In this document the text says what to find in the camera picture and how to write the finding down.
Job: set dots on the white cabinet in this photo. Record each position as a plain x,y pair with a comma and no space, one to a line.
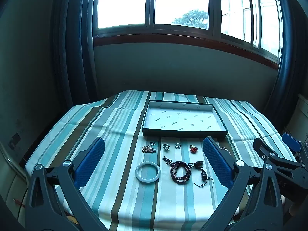
300,110

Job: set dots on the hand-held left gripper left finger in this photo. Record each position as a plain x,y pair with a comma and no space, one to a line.
90,163

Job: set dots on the red knot gold charm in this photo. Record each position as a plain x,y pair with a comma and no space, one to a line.
193,150

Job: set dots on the dark blue curtain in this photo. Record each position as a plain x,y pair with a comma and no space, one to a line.
288,77
72,41

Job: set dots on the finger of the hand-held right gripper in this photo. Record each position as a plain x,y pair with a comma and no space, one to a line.
267,152
292,142

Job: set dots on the black knot bead pendant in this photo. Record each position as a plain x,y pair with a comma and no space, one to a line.
204,174

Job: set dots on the beige padded chair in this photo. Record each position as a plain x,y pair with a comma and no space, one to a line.
14,190

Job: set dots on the silver pearl flower brooch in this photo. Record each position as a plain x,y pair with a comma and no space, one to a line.
177,145

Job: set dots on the dark green printed-liner tray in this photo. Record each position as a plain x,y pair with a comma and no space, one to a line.
182,118

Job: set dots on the white jade bangle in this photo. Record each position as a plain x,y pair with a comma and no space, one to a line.
147,180

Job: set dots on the small silver brooch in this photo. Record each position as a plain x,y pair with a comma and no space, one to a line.
223,148

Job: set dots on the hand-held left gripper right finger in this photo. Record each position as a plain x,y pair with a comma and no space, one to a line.
216,163

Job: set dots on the striped teal tablecloth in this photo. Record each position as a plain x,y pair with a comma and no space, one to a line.
120,173

